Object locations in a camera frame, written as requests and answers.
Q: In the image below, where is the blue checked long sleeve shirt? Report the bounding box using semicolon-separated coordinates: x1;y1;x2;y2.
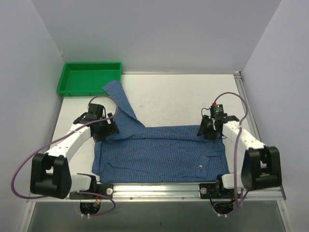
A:
92;81;228;183

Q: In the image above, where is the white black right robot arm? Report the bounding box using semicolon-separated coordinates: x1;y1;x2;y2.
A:
197;103;282;198

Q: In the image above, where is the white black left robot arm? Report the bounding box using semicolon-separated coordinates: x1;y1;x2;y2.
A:
30;103;119;199

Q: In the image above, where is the green plastic tray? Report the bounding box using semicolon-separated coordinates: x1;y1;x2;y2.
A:
57;61;122;97

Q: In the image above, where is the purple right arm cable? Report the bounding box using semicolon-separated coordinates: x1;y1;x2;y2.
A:
213;91;248;208

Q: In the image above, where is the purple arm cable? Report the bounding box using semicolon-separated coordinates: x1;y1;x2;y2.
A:
213;91;248;208
11;95;119;200

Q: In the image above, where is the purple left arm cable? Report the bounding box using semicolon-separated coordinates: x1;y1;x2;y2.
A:
11;95;119;200

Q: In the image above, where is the aluminium right side rail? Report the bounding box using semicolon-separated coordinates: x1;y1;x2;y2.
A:
234;72;261;141

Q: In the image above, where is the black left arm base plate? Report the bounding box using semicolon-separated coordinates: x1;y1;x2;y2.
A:
69;183;114;200

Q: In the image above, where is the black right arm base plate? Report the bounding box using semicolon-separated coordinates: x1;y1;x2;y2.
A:
198;174;234;200

